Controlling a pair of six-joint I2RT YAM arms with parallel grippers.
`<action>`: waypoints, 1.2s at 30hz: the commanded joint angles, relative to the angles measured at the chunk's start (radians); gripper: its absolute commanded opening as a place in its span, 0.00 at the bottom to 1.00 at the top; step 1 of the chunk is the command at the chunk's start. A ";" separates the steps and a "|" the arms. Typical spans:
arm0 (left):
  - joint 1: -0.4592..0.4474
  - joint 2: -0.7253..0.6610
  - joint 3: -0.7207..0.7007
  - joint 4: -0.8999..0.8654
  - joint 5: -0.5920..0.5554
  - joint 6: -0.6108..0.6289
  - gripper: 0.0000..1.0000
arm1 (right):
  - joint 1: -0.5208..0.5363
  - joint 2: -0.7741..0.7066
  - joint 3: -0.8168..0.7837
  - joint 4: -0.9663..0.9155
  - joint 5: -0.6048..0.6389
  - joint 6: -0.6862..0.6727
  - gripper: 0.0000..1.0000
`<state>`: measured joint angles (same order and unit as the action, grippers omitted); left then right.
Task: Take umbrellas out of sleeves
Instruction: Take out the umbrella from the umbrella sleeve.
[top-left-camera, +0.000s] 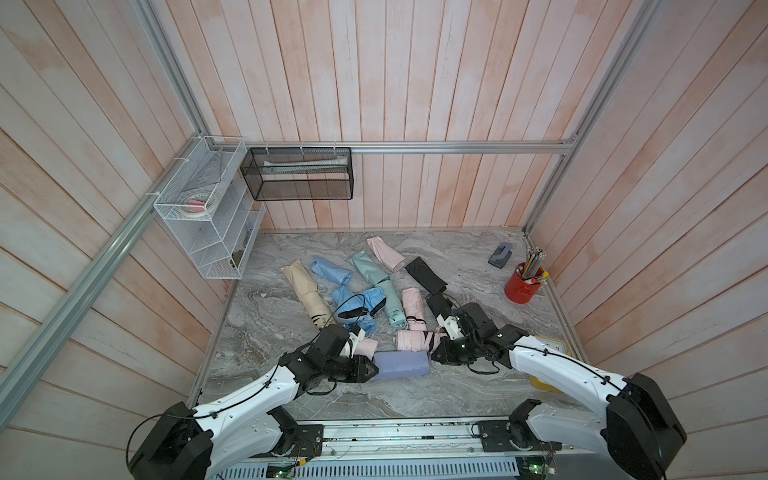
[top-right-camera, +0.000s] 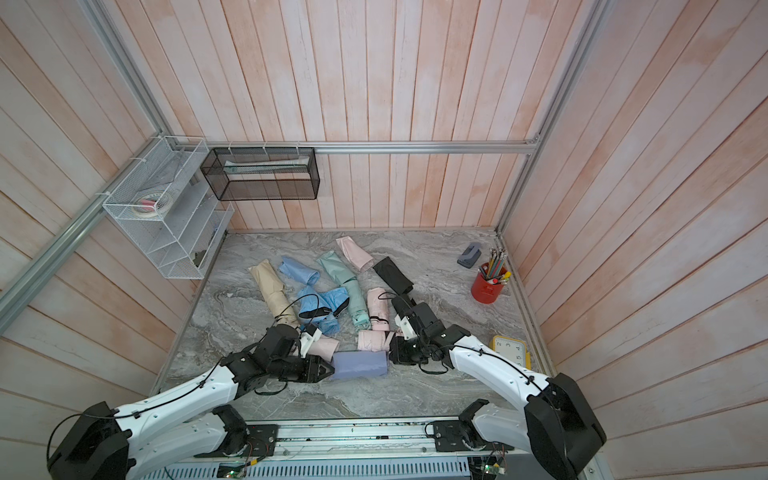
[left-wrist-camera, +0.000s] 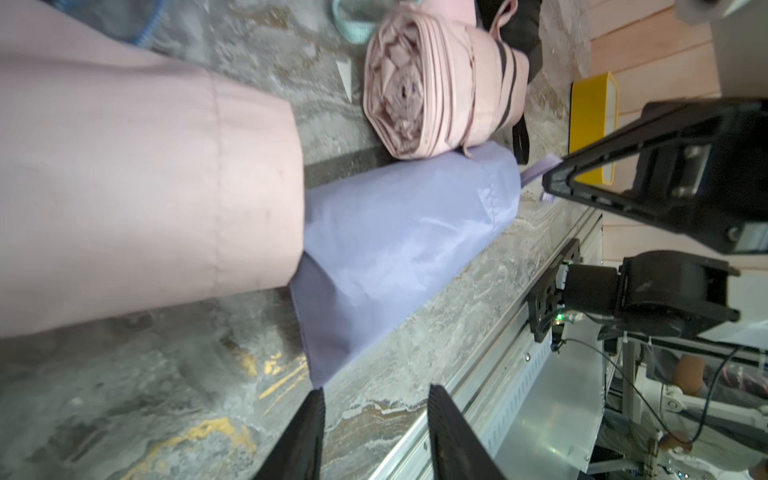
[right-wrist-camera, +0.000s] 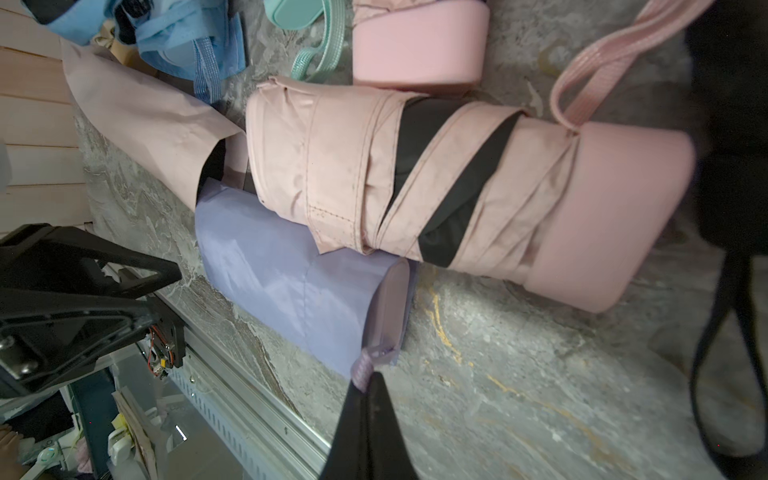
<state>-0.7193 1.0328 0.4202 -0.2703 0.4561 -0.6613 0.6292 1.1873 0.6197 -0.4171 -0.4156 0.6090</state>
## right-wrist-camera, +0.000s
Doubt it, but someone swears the large pink umbrella sleeve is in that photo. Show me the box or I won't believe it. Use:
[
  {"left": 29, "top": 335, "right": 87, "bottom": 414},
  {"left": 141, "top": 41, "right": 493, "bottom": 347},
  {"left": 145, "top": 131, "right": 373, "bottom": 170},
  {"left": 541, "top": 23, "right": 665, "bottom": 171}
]
[{"left": 61, "top": 40, "right": 248, "bottom": 209}]

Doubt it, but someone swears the black umbrella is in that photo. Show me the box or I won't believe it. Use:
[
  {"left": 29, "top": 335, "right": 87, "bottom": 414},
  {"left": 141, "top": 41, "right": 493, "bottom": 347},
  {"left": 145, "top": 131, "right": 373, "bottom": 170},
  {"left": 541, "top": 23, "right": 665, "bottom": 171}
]
[{"left": 685, "top": 0, "right": 767, "bottom": 479}]

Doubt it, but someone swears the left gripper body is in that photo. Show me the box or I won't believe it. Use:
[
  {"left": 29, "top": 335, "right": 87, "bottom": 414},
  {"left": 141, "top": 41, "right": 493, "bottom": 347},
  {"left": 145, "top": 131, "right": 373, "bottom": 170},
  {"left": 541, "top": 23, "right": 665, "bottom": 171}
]
[{"left": 1, "top": 224, "right": 186, "bottom": 399}]

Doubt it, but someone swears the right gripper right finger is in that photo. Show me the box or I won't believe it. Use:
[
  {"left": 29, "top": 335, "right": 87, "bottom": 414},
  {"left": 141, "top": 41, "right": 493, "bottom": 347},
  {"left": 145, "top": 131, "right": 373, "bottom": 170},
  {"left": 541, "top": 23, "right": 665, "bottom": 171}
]
[{"left": 365, "top": 372, "right": 419, "bottom": 480}]

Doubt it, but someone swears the mint green umbrella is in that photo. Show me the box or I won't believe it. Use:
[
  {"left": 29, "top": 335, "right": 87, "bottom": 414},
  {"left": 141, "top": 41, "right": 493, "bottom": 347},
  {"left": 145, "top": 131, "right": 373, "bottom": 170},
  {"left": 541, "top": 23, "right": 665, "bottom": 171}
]
[{"left": 263, "top": 0, "right": 348, "bottom": 83}]

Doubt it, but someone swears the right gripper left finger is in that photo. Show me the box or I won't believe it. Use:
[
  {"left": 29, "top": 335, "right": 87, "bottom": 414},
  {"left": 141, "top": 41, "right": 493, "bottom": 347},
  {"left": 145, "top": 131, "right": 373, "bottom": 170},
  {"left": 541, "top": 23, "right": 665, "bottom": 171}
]
[{"left": 319, "top": 383, "right": 368, "bottom": 480}]

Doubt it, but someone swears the large pink umbrella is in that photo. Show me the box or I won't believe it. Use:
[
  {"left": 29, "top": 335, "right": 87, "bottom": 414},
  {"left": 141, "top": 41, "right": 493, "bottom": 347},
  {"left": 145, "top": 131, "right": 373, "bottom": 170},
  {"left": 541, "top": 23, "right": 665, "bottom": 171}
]
[{"left": 246, "top": 1, "right": 708, "bottom": 313}]

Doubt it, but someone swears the small pink umbrella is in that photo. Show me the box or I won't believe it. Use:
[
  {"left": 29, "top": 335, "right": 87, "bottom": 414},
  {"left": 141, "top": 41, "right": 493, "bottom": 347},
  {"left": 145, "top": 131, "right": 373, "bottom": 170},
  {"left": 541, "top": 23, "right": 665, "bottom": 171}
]
[{"left": 352, "top": 0, "right": 491, "bottom": 94}]

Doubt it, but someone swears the lavender umbrella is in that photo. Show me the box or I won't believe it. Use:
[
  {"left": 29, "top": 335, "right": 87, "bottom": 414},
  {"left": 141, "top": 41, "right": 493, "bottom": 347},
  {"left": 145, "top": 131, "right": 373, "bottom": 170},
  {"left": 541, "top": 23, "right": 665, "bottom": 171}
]
[{"left": 195, "top": 179, "right": 414, "bottom": 378}]

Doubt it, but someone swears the blue umbrella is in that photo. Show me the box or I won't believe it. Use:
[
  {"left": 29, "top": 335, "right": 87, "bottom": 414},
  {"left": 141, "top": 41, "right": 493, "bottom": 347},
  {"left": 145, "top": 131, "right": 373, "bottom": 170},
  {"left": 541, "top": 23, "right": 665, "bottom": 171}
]
[{"left": 22, "top": 0, "right": 246, "bottom": 105}]

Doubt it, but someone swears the beige umbrella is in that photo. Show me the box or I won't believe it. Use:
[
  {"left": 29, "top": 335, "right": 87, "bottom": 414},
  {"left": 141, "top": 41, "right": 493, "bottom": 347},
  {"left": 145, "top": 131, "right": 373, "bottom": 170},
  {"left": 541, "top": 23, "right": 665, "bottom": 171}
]
[{"left": 91, "top": 20, "right": 158, "bottom": 77}]

